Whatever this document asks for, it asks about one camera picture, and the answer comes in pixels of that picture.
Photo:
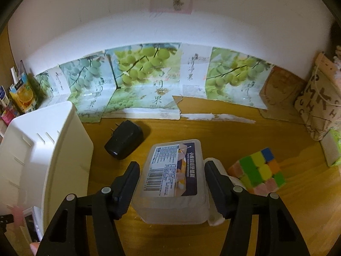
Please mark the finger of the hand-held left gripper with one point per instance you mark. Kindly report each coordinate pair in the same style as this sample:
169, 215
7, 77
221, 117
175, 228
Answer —
5, 219

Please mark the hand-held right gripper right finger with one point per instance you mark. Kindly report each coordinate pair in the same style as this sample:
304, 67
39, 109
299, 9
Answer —
215, 192

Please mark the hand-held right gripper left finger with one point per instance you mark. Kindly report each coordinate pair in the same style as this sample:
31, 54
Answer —
125, 192

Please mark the white digital camera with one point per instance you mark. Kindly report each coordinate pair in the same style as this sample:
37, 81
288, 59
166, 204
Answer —
30, 222

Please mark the clear plastic labelled box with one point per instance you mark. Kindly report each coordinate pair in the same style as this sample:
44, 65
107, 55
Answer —
170, 170

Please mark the white plastic organizer bin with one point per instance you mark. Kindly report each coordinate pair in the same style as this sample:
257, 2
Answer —
53, 165

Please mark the white small dispenser box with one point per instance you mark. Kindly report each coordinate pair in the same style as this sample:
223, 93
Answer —
234, 180

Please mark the colourful puzzle cube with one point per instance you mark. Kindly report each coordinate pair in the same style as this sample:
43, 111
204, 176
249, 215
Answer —
258, 170

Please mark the black plug charger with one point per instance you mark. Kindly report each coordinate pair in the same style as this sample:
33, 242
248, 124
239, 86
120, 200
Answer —
122, 141

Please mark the white torn tape strip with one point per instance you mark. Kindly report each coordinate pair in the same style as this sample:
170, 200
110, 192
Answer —
215, 117

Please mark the folded grape print cardboard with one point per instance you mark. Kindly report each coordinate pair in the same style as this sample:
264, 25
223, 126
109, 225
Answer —
143, 80

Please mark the brown cardboard sheet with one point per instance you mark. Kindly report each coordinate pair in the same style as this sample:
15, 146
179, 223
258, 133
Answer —
282, 96

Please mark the dark blue small box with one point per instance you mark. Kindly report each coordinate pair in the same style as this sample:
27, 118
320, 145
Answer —
4, 96

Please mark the green tissue pack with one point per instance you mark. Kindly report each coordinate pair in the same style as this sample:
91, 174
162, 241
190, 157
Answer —
331, 149

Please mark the printed fabric bag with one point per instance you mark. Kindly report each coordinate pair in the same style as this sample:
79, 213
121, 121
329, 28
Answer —
317, 106

